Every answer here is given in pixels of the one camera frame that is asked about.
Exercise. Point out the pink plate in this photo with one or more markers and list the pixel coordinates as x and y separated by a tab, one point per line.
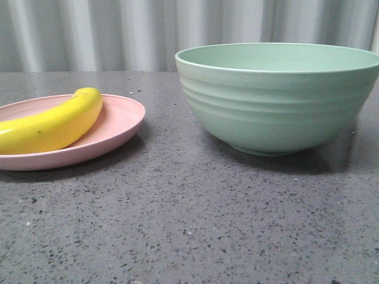
119	121

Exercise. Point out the white pleated curtain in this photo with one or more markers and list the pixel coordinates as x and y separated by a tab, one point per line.
49	36

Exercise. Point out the yellow banana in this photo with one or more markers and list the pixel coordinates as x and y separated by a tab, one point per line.
55	128

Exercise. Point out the green ribbed bowl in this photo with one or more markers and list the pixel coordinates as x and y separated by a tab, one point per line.
275	99

